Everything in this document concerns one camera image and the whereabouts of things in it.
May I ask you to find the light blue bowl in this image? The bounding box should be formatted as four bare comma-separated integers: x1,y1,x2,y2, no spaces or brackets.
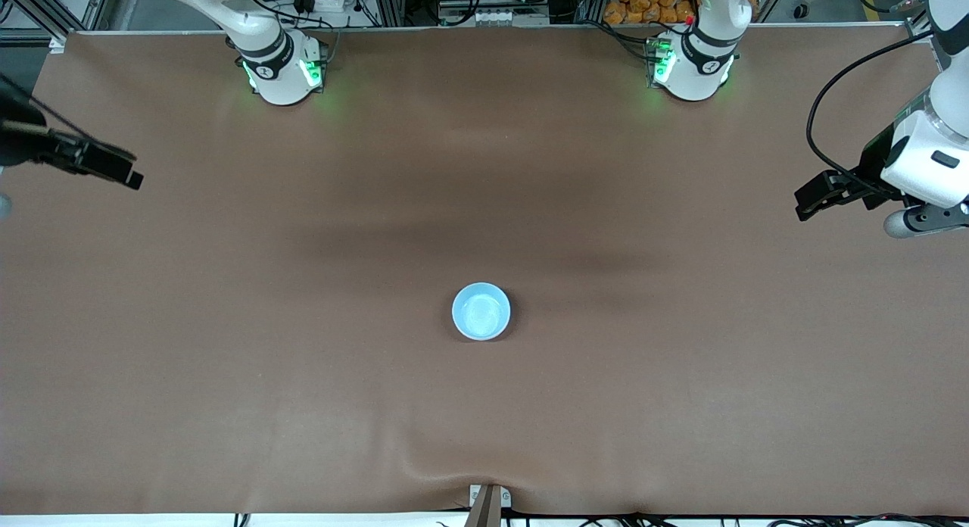
452,282,512,341

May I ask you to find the pile of orange buns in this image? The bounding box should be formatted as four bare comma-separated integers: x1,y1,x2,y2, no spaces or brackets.
603,0,697,26

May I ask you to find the brown table mat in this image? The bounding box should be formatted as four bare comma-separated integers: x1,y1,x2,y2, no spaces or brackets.
0,23,969,517

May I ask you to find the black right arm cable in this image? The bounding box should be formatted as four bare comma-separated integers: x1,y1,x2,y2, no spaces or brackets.
0,71,99,142

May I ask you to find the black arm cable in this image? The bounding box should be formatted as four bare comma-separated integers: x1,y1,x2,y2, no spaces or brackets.
806,31,936,192
0,71,99,142

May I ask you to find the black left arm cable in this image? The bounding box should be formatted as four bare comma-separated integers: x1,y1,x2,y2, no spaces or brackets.
806,31,936,192

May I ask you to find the small metal bracket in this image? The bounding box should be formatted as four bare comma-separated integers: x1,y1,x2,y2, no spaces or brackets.
469,484,513,510

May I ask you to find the brown camera post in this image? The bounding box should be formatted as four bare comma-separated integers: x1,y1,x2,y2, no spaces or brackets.
463,485,502,527

